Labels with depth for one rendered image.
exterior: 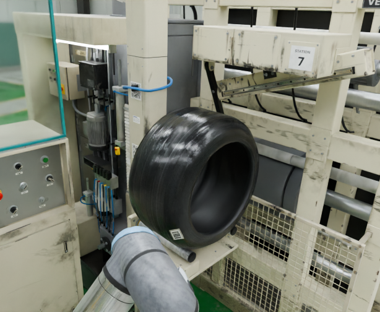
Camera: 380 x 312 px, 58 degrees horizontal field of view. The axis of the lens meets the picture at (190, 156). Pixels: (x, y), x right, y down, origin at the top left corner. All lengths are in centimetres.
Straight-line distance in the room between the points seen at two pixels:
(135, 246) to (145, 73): 85
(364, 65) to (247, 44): 43
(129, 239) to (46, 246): 107
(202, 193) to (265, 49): 77
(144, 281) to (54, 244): 118
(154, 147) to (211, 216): 55
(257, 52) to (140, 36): 47
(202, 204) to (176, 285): 101
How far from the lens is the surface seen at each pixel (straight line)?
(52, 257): 194
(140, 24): 149
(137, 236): 86
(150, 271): 77
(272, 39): 138
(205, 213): 171
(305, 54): 131
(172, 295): 76
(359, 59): 139
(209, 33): 156
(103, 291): 88
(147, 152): 130
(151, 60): 150
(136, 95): 155
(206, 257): 165
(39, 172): 176
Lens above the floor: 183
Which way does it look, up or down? 22 degrees down
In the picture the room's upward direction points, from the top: 2 degrees clockwise
